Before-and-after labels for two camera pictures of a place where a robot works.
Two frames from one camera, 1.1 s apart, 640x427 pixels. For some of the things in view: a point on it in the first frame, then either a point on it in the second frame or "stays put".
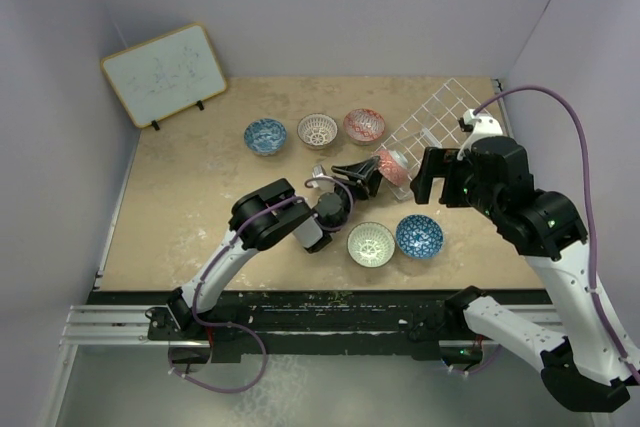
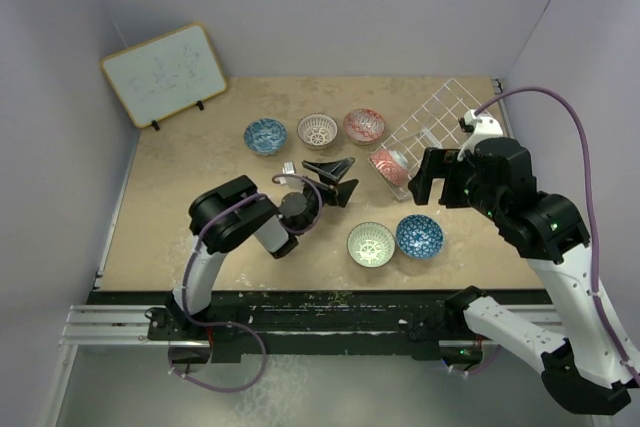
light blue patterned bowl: [265, 136] stays put
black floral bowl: [393, 166] stays put
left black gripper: [366, 186] -> [330, 174]
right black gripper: [439, 162] stays put
